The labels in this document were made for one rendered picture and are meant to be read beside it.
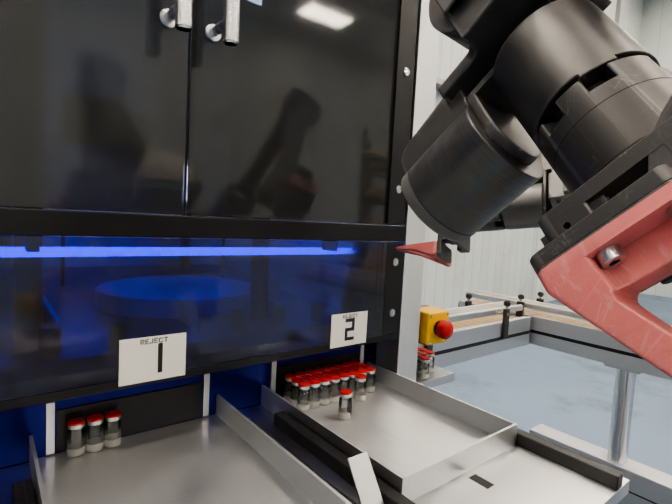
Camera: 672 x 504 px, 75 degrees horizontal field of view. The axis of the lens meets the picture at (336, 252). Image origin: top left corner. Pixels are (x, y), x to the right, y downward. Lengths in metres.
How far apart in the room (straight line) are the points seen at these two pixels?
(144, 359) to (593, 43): 0.58
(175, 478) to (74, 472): 0.13
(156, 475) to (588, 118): 0.60
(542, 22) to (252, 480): 0.57
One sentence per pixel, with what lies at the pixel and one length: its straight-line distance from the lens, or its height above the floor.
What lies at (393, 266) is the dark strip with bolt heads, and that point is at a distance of 0.86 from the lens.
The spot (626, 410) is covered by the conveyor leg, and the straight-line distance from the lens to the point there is 1.60.
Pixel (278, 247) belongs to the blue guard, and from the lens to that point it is 0.69.
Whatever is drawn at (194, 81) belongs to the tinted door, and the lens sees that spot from 0.66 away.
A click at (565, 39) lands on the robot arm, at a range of 0.24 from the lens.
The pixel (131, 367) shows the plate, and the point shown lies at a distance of 0.64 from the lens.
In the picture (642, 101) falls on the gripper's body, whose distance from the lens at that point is 0.21.
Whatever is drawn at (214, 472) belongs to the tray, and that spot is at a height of 0.88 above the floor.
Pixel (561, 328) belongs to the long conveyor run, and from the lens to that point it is 1.56.
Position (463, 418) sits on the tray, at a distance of 0.84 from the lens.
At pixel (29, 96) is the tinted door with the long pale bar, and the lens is 0.61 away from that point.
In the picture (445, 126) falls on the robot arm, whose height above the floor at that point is 1.27.
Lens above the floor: 1.22
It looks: 4 degrees down
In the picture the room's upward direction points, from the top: 3 degrees clockwise
